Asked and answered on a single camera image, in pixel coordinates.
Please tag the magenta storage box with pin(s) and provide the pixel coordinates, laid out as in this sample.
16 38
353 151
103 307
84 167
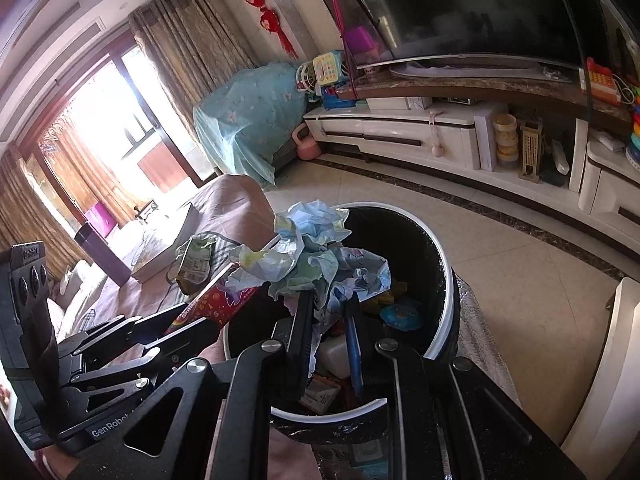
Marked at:
102 220

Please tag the small cardboard box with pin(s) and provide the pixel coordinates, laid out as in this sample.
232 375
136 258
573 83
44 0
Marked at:
320 396

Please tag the teal floral dust cover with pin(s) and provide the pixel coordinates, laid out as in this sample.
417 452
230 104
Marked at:
250 115

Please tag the purple thermos bottle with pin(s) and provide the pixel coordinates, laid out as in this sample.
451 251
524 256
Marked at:
102 255

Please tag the white bin with black liner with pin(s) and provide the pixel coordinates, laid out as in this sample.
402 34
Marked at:
425 260

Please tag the white cage ball toy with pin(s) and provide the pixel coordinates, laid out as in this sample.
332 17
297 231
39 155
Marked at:
306 77

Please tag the yellow and blue toy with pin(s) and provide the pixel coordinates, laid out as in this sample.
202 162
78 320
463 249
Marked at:
327 67

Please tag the blue snack packet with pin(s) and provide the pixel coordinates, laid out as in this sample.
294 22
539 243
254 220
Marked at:
402 315

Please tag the pink kettlebell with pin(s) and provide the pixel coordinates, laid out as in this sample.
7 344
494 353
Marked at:
306 146

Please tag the beige cushion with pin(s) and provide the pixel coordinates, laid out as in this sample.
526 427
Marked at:
75 300

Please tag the wooden holder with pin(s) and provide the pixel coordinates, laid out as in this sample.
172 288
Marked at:
530 152

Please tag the orange toy cash register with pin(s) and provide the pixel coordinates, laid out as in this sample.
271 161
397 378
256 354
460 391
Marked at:
602 82

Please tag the beige patterned curtain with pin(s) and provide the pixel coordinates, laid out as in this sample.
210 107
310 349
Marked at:
190 50
30 215

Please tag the black television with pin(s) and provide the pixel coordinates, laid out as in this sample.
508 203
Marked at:
475 5

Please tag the white foam block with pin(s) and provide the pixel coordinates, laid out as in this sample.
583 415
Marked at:
334 357

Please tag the pale blue paper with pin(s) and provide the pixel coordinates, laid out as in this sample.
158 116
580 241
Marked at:
305 260

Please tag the red snack packet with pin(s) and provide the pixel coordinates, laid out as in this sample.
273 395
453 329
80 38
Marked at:
220 305

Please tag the stack of yellow containers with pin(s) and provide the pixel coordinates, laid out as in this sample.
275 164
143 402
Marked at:
505 137

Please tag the green snack packet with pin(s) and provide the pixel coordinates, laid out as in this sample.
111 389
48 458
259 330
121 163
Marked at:
195 260

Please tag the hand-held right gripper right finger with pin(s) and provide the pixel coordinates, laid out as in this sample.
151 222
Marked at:
354 355

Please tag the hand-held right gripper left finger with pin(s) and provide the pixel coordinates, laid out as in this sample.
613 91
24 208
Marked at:
304 345

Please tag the white television cabinet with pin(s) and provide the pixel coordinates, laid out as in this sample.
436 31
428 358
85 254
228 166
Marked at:
400 130

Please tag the flat white box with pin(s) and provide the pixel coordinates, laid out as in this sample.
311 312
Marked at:
484 142

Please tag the pink stick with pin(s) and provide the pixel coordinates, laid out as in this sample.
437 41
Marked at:
337 10

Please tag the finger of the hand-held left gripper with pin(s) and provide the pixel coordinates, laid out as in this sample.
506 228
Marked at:
110 335
100 410

